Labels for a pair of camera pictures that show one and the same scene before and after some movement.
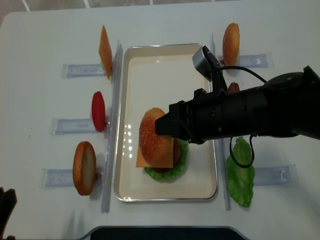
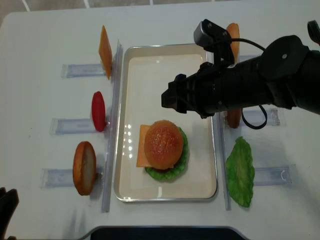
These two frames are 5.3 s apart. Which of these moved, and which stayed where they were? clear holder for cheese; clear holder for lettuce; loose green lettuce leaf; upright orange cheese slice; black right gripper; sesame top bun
Moved: sesame top bun; black right gripper
Stayed: upright orange cheese slice; clear holder for cheese; loose green lettuce leaf; clear holder for lettuce
